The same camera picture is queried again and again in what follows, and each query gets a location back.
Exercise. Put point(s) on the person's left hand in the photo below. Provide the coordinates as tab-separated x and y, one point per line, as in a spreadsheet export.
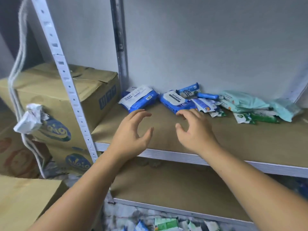
127	139

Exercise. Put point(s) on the person's right hand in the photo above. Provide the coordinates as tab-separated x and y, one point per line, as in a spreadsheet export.
197	134

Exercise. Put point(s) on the grey metal shelf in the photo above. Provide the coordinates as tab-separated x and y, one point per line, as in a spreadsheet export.
279	168

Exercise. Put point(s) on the person's left forearm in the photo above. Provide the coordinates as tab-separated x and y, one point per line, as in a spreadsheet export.
82	194

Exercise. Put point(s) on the person's right forearm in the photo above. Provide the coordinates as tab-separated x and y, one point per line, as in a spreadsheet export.
260	185

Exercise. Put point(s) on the plain cardboard box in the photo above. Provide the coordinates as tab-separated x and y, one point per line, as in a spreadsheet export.
24	204

